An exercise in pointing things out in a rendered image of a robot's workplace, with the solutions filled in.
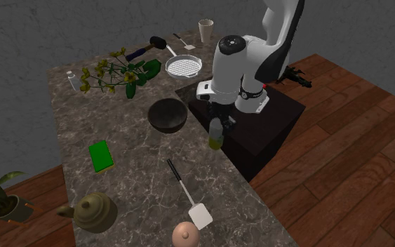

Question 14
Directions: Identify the pink round lidded pot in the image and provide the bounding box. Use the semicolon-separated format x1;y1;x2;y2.
171;221;201;247

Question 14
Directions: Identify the yellow flower plant sprig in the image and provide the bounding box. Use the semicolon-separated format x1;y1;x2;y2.
79;47;163;100

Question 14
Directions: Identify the small white spatula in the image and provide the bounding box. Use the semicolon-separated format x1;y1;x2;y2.
173;32;196;51

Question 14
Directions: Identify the small clear bottle white cap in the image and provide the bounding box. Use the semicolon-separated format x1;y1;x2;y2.
66;70;82;92

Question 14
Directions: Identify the clear bottle with yellow liquid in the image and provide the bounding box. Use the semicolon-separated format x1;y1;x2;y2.
208;116;225;151

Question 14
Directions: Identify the black object on floor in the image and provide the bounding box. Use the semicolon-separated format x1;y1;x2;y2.
274;65;313;89

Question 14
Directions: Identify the white grill pan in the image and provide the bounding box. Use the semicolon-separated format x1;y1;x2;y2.
164;44;203;81

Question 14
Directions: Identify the black mallet with blue handle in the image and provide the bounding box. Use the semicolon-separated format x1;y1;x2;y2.
125;35;168;62

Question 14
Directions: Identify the olive green teapot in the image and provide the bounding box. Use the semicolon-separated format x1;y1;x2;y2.
55;192;119;235

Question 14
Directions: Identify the potted green plant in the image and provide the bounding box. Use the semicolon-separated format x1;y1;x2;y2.
0;160;43;229

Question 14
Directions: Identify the large white spatula black handle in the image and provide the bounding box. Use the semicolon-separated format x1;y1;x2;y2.
166;158;214;232

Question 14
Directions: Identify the dark brown bowl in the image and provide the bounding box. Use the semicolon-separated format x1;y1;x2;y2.
147;98;189;135

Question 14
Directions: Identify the beige cup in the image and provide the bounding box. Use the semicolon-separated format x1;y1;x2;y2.
198;19;215;44

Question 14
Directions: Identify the dark robot stand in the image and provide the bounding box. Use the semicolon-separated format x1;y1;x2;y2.
187;84;307;182

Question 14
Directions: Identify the green sponge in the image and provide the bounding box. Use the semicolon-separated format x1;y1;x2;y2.
88;140;116;174

